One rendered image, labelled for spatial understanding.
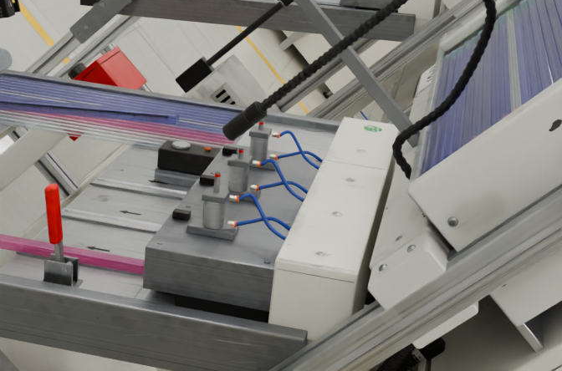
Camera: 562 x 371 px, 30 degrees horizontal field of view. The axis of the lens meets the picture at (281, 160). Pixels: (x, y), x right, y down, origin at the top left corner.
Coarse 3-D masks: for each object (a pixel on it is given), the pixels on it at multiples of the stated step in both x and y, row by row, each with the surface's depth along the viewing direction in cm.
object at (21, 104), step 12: (0, 108) 120; (12, 108) 120; (24, 108) 120; (36, 108) 119; (48, 108) 119; (60, 108) 119; (72, 108) 119; (84, 108) 118; (96, 108) 118; (108, 108) 118; (120, 108) 118; (132, 108) 119; (132, 120) 118; (144, 120) 117; (156, 120) 117; (168, 120) 117
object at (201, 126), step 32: (0, 96) 160; (32, 96) 161; (64, 96) 163; (96, 96) 165; (128, 96) 166; (32, 128) 150; (64, 128) 149; (96, 128) 150; (128, 128) 152; (160, 128) 153; (192, 128) 155
